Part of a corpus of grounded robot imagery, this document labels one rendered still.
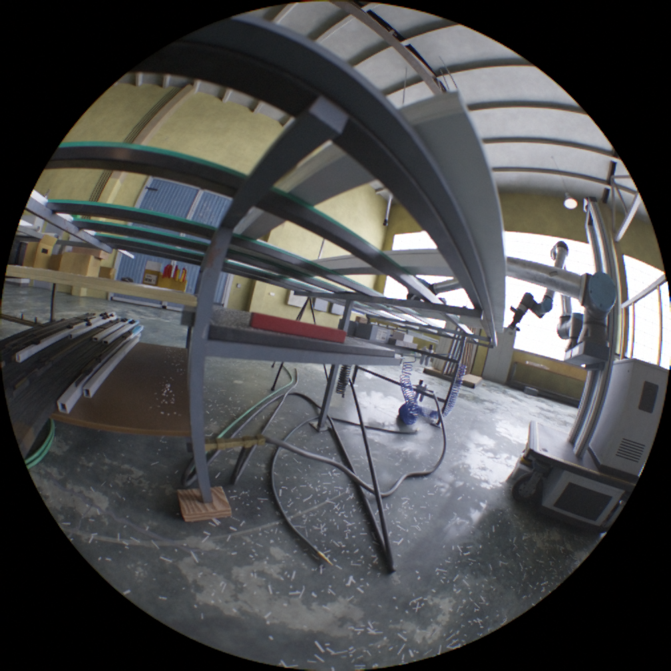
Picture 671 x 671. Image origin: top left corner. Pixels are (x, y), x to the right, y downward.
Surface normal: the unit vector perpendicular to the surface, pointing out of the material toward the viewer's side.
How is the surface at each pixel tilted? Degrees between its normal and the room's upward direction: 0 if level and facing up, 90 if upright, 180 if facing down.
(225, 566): 0
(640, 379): 90
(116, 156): 90
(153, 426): 0
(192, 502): 0
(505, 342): 90
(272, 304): 90
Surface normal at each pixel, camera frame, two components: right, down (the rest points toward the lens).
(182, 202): 0.65, 0.20
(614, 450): -0.82, -0.15
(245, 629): 0.22, -0.97
